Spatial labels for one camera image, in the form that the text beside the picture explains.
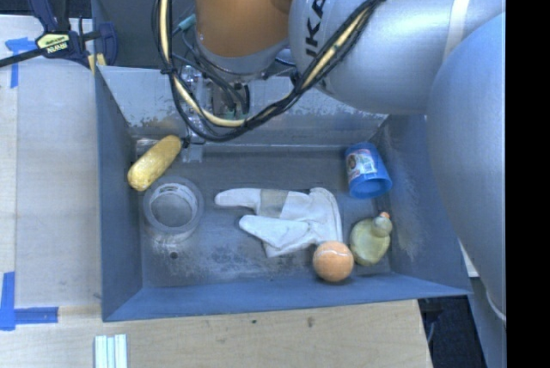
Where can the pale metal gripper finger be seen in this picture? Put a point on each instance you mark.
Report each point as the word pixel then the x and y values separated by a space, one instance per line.
pixel 192 152

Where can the yellow toy corn cob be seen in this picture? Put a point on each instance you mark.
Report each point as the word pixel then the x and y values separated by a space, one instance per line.
pixel 154 163

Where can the clear tape roll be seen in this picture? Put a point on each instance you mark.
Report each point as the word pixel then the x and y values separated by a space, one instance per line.
pixel 195 209

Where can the white work glove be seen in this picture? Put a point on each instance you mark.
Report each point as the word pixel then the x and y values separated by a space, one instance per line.
pixel 296 220

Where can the grey metal bin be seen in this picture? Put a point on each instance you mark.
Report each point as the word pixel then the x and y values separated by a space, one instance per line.
pixel 240 271

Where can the blue plastic cup with label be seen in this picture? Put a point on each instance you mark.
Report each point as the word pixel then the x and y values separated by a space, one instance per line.
pixel 365 168

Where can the orange ball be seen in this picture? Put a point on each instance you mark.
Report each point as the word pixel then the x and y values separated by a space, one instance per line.
pixel 333 262

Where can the yellow rubber duck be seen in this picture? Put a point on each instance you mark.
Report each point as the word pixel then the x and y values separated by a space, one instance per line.
pixel 369 243

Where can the black cylinder on white bracket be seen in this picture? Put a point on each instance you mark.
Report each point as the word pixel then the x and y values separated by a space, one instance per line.
pixel 246 99

